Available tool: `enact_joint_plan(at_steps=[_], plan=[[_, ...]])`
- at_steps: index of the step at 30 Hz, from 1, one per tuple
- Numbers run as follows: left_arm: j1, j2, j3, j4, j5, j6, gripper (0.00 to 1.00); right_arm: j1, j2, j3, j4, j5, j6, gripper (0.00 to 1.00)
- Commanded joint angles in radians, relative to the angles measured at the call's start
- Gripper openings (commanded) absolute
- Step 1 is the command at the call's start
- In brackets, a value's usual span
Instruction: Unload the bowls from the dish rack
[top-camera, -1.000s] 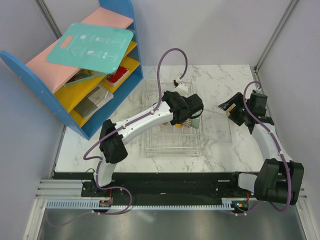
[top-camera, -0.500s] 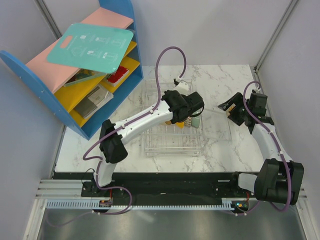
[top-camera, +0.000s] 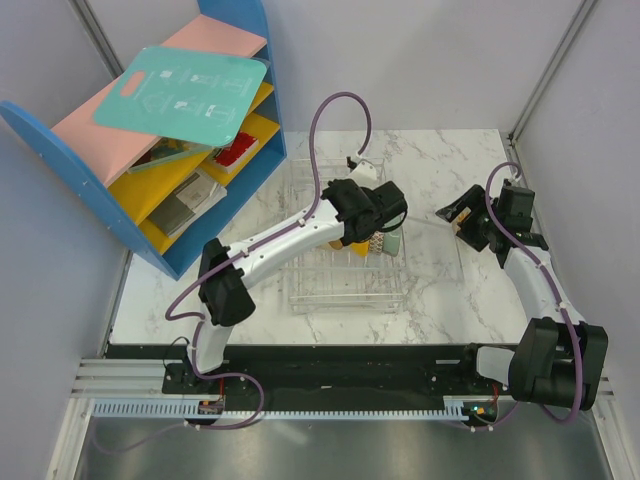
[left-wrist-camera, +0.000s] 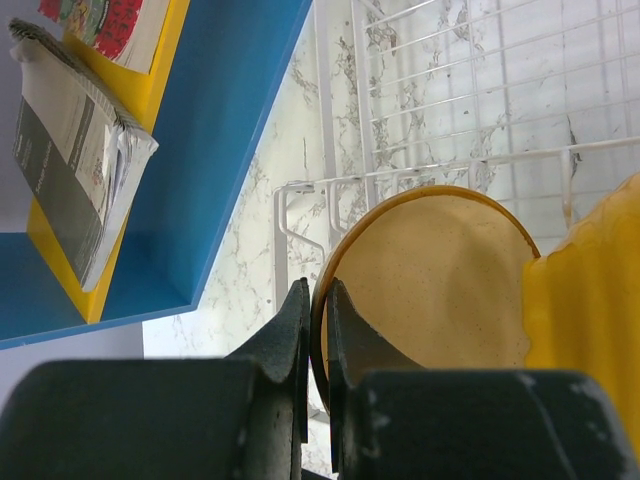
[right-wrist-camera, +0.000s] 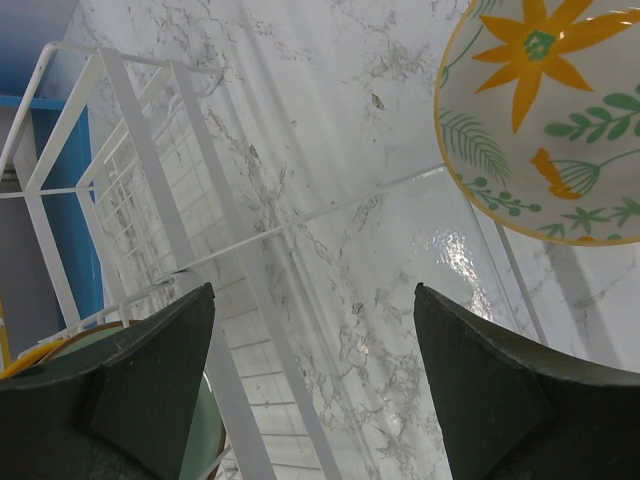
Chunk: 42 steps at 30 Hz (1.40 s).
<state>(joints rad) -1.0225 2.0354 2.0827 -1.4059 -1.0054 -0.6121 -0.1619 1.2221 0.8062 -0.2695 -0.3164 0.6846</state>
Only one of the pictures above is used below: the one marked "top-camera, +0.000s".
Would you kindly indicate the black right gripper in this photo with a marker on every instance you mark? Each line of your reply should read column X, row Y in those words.
column 474, row 198

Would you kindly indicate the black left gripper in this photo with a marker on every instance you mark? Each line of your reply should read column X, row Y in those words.
column 331, row 183

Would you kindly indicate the orange yellow bowl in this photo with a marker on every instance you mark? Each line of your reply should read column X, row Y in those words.
column 360, row 249

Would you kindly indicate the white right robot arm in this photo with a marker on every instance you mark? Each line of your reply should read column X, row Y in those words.
column 559, row 359

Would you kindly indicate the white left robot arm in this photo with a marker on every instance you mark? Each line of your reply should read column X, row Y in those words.
column 231, row 271

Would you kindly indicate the purple scale pattern bowl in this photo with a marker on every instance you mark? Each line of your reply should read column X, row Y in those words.
column 376, row 243

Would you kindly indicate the mint green bowl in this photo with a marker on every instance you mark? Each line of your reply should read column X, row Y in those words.
column 392, row 241

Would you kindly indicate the red white box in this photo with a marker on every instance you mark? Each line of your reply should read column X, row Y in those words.
column 231, row 157

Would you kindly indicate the grey setup guide booklet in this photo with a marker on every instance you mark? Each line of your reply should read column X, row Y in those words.
column 187, row 203

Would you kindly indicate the blue pink yellow shelf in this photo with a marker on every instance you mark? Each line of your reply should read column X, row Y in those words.
column 93, row 160

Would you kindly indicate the teal cutting board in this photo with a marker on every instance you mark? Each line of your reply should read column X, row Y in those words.
column 183, row 94

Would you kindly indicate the green book under board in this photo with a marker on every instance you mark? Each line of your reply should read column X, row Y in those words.
column 167, row 150

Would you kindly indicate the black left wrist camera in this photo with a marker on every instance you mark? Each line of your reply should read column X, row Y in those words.
column 390, row 204

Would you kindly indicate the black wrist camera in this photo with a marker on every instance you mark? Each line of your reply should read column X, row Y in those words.
column 390, row 204
column 514, row 208

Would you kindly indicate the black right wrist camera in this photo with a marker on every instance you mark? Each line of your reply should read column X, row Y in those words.
column 514, row 208

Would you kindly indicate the white wire dish rack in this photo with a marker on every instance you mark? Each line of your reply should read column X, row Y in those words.
column 324, row 280

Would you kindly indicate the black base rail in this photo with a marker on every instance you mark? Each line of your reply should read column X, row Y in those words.
column 340, row 377

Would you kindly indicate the white slotted cable duct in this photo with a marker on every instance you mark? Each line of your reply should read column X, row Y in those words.
column 181, row 407

